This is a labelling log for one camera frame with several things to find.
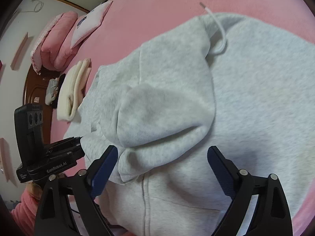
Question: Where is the left pink sleeve forearm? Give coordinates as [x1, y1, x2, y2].
[11, 189, 38, 235]

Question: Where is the pink bed blanket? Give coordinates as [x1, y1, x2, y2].
[50, 0, 315, 236]

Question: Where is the wooden headboard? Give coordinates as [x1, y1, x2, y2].
[23, 65, 60, 144]

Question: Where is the white pillow with print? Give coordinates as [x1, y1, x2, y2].
[70, 1, 113, 48]

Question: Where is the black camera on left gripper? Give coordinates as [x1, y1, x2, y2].
[14, 103, 44, 167]

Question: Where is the left hand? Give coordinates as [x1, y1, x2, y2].
[26, 172, 67, 199]

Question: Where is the folded pink quilt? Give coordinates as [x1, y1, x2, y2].
[31, 11, 79, 74]

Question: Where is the grey white stuffed toy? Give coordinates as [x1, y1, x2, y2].
[45, 74, 66, 109]

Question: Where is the folded cream garment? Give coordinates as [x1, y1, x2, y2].
[57, 58, 91, 122]

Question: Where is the light grey zip hoodie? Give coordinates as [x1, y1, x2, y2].
[66, 13, 314, 235]

